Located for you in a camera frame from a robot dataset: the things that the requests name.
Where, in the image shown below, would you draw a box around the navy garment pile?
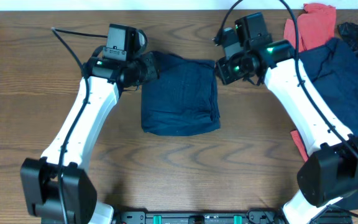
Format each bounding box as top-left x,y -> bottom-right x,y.
300,38 -> 358,136

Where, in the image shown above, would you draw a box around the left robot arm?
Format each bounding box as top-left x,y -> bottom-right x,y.
20,52 -> 160,223

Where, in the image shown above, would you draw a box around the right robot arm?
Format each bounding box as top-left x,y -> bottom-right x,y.
215,39 -> 358,223

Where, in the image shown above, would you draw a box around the navy blue shorts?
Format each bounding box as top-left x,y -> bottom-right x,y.
141,51 -> 220,136

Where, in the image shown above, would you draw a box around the red cloth garment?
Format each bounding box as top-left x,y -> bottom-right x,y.
283,3 -> 336,162

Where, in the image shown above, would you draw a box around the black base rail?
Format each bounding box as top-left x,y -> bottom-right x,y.
112,208 -> 354,224

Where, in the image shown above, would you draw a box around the black patterned garment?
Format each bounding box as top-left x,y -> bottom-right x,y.
337,22 -> 358,53

